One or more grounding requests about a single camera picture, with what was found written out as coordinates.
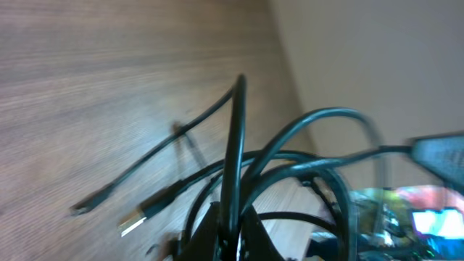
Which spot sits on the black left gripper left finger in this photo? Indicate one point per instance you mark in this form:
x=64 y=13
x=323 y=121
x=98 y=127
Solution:
x=204 y=244

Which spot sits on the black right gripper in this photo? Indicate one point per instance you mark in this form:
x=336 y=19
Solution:
x=441 y=155

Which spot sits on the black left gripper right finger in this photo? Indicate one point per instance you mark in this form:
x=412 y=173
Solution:
x=256 y=244

